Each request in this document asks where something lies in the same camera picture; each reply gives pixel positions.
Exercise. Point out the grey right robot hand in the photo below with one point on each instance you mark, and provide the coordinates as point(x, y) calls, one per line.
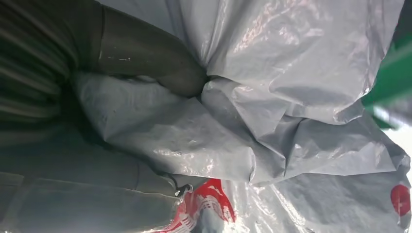
point(96, 199)

